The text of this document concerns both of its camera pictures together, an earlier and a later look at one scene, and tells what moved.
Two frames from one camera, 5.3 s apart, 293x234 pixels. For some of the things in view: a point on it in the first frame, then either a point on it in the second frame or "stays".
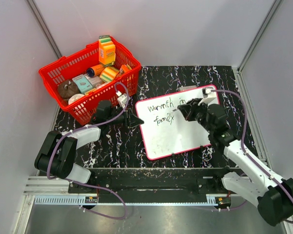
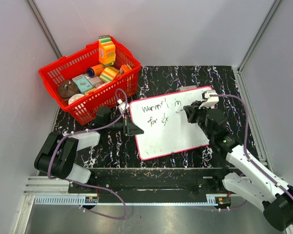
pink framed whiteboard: [165, 130] stays
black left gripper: [132, 120] to [133, 129]
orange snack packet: [124, 68] stays
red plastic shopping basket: [81, 80] stays
